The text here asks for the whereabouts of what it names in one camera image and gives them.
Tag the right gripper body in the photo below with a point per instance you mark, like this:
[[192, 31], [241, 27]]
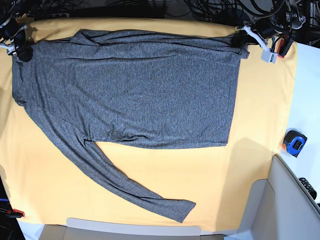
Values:
[[14, 38]]

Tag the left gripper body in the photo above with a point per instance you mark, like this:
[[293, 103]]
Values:
[[262, 27]]

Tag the grey long-sleeve shirt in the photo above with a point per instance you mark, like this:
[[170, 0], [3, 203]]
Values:
[[138, 88]]

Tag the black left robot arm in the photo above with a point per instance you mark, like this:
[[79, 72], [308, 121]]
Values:
[[279, 22]]

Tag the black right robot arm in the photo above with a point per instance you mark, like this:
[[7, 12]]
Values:
[[5, 17]]

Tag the red black clamp right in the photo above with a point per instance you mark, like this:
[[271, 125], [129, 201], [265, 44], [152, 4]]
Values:
[[285, 47]]

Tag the red black clamp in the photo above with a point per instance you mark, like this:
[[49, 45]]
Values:
[[285, 47], [15, 214]]

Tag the blue black tape measure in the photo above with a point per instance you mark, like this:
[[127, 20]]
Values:
[[293, 142]]

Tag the black studded remote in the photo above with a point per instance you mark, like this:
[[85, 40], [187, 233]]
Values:
[[308, 187]]

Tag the red black clamp left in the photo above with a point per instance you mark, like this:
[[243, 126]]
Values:
[[15, 214]]

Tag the white cardboard box right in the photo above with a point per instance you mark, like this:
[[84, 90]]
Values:
[[279, 208]]

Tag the white cardboard box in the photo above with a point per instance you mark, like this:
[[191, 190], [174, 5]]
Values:
[[80, 229], [279, 208]]

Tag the white cardboard box bottom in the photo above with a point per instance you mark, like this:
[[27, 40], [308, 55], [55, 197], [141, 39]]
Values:
[[80, 229]]

